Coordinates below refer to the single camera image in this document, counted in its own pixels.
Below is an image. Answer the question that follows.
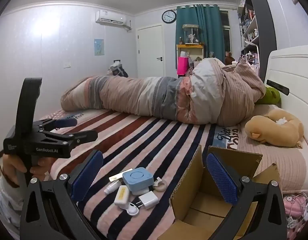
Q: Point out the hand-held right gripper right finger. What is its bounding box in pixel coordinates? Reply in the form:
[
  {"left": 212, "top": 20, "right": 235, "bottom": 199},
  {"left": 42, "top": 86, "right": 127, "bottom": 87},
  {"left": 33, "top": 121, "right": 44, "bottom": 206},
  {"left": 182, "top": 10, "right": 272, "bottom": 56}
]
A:
[{"left": 206, "top": 152, "right": 288, "bottom": 240}]

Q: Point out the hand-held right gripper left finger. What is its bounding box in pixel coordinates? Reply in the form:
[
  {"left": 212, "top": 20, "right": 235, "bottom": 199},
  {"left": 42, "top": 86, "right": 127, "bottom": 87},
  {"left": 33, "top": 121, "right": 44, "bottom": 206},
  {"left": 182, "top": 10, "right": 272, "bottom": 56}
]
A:
[{"left": 19, "top": 149, "right": 104, "bottom": 240}]

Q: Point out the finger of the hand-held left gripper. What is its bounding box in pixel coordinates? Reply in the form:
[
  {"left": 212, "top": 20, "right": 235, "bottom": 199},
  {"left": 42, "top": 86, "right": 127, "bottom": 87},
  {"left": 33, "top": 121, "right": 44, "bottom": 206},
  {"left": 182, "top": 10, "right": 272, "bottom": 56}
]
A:
[
  {"left": 43, "top": 129, "right": 99, "bottom": 150},
  {"left": 31, "top": 118, "right": 78, "bottom": 132}
]

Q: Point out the brown cardboard box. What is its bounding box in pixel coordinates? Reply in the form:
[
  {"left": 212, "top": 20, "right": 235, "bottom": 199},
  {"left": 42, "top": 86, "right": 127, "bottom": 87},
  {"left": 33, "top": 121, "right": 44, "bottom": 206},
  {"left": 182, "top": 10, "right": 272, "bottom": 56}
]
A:
[{"left": 169, "top": 144, "right": 282, "bottom": 240}]

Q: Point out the small white tube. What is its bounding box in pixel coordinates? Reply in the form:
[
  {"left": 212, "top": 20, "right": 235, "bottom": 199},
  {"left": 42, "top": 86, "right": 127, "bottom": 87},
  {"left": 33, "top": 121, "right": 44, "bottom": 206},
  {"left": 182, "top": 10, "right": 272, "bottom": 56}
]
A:
[{"left": 104, "top": 180, "right": 122, "bottom": 194}]

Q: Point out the white stick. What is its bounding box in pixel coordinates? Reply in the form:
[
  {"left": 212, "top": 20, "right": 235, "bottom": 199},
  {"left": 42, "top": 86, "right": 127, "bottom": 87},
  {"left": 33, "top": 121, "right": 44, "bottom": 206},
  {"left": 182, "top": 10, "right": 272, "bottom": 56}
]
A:
[{"left": 109, "top": 172, "right": 133, "bottom": 183}]

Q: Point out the white case with yellow label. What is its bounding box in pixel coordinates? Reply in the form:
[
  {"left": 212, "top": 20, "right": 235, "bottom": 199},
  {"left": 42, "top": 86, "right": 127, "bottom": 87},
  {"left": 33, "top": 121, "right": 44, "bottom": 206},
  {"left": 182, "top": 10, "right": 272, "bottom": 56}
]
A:
[{"left": 113, "top": 185, "right": 131, "bottom": 207}]

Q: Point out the light blue rounded case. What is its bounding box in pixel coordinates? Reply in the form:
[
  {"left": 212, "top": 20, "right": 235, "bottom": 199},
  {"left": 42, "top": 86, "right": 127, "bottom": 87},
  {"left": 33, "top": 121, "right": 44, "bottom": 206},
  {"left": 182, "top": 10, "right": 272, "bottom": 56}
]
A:
[{"left": 122, "top": 167, "right": 155, "bottom": 196}]

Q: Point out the white ring holder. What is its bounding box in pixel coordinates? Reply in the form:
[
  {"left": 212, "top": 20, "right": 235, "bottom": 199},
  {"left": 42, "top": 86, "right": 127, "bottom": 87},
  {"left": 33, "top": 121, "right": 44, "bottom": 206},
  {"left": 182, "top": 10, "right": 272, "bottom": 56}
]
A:
[{"left": 152, "top": 177, "right": 168, "bottom": 191}]

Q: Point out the white charger plug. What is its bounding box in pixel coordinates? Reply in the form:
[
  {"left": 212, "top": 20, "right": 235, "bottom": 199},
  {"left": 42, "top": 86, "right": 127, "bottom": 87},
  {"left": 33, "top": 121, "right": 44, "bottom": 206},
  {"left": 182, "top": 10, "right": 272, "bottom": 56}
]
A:
[{"left": 135, "top": 190, "right": 160, "bottom": 210}]

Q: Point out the person's left forearm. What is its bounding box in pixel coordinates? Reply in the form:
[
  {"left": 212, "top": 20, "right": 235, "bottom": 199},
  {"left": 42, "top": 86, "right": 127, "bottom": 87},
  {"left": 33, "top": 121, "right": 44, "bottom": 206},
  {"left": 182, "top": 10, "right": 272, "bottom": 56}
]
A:
[{"left": 0, "top": 174, "right": 28, "bottom": 232}]

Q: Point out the person's left hand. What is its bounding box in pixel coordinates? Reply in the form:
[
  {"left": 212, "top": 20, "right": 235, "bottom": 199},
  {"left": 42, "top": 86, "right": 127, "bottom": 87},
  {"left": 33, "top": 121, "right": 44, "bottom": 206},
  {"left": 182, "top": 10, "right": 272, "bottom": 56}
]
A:
[{"left": 2, "top": 152, "right": 53, "bottom": 188}]

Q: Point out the pink quilted bed pad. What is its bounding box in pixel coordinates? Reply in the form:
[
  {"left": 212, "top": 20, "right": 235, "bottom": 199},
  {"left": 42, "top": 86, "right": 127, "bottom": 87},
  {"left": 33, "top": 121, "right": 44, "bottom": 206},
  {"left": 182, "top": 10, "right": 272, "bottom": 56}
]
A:
[{"left": 236, "top": 103, "right": 308, "bottom": 193}]

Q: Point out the striped blanket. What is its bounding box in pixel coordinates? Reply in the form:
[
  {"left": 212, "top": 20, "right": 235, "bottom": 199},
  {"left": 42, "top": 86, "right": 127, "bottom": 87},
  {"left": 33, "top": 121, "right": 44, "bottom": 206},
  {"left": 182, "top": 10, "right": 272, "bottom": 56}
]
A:
[{"left": 37, "top": 109, "right": 242, "bottom": 240}]

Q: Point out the yellow plush toy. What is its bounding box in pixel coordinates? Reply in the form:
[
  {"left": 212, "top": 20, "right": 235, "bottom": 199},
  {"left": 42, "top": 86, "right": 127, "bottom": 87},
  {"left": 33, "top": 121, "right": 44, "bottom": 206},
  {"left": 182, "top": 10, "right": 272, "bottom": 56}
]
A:
[{"left": 244, "top": 108, "right": 305, "bottom": 148}]

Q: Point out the black bag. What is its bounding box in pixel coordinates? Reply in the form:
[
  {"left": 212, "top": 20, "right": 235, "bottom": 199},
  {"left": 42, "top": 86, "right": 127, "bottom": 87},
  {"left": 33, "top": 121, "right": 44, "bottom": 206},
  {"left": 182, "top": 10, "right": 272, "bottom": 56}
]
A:
[{"left": 108, "top": 60, "right": 129, "bottom": 78}]

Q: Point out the pink plastic toy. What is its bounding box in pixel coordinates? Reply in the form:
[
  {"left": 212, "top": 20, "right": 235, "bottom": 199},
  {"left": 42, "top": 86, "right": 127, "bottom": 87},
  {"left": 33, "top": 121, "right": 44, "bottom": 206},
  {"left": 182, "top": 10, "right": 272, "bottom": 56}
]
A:
[{"left": 283, "top": 194, "right": 308, "bottom": 218}]

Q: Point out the rolled pink grey duvet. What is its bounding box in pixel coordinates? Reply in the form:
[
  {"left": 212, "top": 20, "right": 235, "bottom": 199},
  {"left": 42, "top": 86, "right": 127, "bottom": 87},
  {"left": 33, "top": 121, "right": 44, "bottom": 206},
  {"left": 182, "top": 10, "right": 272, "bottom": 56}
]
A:
[{"left": 60, "top": 57, "right": 267, "bottom": 127}]

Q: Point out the green plush toy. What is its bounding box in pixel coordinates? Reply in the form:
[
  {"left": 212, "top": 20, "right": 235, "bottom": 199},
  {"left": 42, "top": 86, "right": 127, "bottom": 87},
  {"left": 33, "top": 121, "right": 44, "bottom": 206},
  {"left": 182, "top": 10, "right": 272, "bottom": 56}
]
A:
[{"left": 255, "top": 87, "right": 282, "bottom": 106}]

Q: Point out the white door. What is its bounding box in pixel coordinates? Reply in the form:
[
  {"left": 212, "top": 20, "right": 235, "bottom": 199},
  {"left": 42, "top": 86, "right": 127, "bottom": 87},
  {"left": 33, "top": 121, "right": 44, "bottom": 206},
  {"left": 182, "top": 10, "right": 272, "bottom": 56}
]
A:
[{"left": 136, "top": 25, "right": 165, "bottom": 78}]

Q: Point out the white air conditioner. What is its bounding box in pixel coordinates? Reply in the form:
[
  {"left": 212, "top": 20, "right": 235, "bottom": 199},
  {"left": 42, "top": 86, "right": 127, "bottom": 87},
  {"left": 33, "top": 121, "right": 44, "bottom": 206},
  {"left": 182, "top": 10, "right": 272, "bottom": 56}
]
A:
[{"left": 95, "top": 10, "right": 132, "bottom": 31}]

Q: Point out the pink gift bag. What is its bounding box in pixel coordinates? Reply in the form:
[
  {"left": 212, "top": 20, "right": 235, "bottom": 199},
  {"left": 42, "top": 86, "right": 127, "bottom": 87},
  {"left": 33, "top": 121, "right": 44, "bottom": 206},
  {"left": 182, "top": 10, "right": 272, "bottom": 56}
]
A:
[{"left": 177, "top": 51, "right": 190, "bottom": 76}]

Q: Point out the brown teddy bear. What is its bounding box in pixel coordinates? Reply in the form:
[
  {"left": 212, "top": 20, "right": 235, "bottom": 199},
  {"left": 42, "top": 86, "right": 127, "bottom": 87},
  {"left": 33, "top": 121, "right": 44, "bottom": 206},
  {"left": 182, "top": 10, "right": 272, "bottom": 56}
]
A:
[{"left": 224, "top": 51, "right": 236, "bottom": 66}]

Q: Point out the white bed headboard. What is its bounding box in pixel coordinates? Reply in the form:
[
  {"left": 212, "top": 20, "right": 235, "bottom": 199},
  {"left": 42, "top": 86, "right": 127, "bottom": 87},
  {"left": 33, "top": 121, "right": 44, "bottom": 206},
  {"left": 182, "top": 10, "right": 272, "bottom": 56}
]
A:
[{"left": 265, "top": 44, "right": 308, "bottom": 157}]

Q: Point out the yellow cabinet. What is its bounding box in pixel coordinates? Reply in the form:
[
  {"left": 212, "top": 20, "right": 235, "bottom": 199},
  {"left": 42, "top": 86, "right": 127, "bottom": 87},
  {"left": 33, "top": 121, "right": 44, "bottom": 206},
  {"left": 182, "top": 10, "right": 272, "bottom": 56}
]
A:
[{"left": 176, "top": 43, "right": 205, "bottom": 68}]

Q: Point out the glass display case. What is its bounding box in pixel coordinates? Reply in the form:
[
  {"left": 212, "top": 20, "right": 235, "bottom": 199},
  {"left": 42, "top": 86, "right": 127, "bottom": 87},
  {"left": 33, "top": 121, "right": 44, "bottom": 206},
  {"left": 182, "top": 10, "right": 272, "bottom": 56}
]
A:
[{"left": 182, "top": 24, "right": 201, "bottom": 46}]

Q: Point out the teal curtain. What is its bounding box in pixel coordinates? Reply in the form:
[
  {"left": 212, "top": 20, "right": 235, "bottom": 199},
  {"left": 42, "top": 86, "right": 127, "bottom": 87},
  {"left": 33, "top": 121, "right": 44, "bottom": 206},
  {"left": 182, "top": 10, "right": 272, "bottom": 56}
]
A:
[{"left": 175, "top": 3, "right": 225, "bottom": 69}]

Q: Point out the black bookshelf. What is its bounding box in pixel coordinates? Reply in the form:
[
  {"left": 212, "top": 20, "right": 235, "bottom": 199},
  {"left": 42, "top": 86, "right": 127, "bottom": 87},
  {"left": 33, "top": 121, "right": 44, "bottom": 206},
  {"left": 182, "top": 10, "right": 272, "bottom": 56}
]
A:
[{"left": 238, "top": 0, "right": 277, "bottom": 81}]

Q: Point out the white cable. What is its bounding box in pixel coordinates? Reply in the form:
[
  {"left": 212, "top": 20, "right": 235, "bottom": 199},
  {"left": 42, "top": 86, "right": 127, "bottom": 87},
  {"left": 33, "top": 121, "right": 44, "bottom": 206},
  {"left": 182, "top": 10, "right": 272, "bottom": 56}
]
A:
[{"left": 285, "top": 192, "right": 308, "bottom": 230}]

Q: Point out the blue wall poster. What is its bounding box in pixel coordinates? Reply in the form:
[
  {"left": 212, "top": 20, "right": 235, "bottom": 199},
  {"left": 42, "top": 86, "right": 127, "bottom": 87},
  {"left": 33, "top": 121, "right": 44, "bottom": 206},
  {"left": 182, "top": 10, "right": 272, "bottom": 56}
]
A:
[{"left": 94, "top": 39, "right": 105, "bottom": 56}]

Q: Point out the round wall clock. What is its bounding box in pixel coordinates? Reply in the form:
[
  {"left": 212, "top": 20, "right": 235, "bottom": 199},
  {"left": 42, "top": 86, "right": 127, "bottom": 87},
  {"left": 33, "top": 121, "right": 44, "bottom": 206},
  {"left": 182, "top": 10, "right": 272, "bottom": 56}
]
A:
[{"left": 161, "top": 10, "right": 177, "bottom": 24}]

